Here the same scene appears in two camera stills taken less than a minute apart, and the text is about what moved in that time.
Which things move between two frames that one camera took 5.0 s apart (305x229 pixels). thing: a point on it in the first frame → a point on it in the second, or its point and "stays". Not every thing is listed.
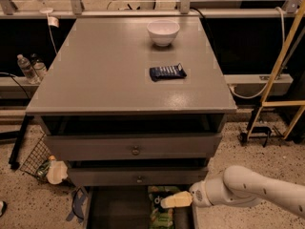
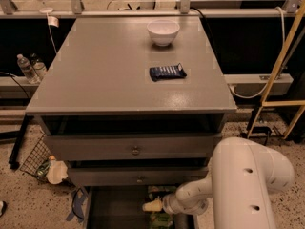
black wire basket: [36, 162] stays
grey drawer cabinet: [135, 108] stays
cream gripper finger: [179, 199] → [155, 205]
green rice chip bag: [161, 218] stays
